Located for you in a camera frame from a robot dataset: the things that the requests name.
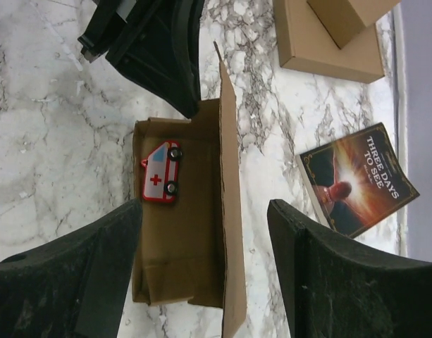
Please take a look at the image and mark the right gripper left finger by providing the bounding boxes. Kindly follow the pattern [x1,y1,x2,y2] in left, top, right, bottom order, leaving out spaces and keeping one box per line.
[0,199,142,337]

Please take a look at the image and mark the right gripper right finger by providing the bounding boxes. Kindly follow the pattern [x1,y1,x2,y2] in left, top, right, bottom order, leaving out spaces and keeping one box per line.
[267,199,432,337]

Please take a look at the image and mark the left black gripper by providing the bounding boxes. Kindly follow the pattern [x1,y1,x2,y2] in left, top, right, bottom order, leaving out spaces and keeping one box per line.
[78,0,202,118]

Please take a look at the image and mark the red toy ambulance car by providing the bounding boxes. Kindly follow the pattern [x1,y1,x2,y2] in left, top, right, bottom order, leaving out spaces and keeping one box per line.
[141,140,183,203]

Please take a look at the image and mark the flat brown cardboard box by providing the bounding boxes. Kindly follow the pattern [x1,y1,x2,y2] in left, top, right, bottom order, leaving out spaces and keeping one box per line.
[273,0,384,84]

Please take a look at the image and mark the folded brown cardboard box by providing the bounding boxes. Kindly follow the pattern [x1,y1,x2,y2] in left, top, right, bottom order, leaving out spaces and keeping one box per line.
[307,0,400,49]

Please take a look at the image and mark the dark paperback book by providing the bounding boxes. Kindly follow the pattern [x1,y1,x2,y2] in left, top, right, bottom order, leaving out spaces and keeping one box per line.
[296,123,420,239]

